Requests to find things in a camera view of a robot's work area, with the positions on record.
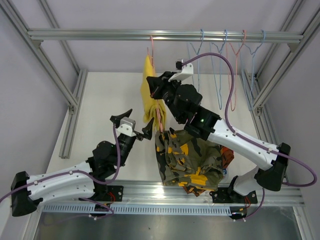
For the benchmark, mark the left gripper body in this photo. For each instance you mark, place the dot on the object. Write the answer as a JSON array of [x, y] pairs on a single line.
[[139, 136]]

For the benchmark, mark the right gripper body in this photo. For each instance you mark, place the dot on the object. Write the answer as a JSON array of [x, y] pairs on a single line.
[[170, 90]]

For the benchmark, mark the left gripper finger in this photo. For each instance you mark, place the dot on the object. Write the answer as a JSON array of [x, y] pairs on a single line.
[[147, 131], [115, 119]]

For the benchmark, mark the blue hanger with camo trousers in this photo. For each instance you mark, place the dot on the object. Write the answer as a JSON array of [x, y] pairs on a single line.
[[196, 51]]

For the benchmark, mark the grey yellow camouflage trousers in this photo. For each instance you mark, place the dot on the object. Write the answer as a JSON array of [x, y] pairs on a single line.
[[186, 161]]

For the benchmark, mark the orange brown camouflage trousers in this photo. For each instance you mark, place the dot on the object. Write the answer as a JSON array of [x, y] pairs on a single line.
[[227, 157]]

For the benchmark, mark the blue white patterned trousers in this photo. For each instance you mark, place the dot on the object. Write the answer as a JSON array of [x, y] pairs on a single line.
[[224, 172]]

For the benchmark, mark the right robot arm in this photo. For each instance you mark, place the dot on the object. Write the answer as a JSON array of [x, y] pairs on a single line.
[[184, 103]]

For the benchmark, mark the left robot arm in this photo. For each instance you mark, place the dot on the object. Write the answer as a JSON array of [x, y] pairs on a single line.
[[88, 180]]

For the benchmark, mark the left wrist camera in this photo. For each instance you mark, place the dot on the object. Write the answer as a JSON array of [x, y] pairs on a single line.
[[127, 127]]

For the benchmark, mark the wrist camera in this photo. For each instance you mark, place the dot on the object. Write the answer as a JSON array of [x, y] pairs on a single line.
[[185, 70], [127, 127]]

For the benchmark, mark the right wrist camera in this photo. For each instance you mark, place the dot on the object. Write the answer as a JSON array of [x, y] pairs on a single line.
[[185, 70]]

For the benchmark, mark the white slotted cable duct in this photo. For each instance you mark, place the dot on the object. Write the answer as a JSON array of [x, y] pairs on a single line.
[[139, 209]]

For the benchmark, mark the aluminium hanging rail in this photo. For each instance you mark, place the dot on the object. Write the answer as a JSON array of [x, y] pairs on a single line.
[[260, 36]]

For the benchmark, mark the left aluminium frame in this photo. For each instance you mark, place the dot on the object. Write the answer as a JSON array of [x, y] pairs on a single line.
[[73, 99]]

